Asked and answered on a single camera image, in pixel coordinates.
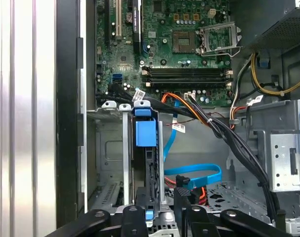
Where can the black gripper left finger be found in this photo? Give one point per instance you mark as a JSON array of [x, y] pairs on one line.
[[133, 222]]

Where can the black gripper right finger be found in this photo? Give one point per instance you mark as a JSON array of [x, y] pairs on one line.
[[196, 222]]

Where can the hard disk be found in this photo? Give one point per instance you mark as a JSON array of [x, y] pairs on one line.
[[145, 133]]

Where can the grey metal disk bay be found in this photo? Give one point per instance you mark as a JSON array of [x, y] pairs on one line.
[[125, 148]]

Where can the grey metal drive cage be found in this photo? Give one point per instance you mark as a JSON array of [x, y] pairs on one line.
[[283, 148]]

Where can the black RAM slot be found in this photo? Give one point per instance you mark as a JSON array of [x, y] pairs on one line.
[[186, 84], [186, 69], [186, 74], [186, 79]]

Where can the black open PC case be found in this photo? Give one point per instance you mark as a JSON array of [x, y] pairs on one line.
[[68, 98]]

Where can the blue board port block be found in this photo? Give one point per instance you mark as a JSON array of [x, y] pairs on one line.
[[117, 78]]

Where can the CPU socket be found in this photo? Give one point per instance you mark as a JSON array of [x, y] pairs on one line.
[[184, 42]]

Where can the metal socket cover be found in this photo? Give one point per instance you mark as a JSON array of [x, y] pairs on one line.
[[232, 35]]

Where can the green motherboard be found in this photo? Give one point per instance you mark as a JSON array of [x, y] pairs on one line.
[[164, 27]]

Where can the black expansion slot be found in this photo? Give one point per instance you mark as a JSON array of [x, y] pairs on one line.
[[107, 24]]

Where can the white expansion slot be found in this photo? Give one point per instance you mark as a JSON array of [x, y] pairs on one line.
[[118, 19]]

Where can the grey power supply unit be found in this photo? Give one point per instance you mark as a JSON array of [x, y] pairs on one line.
[[283, 29]]

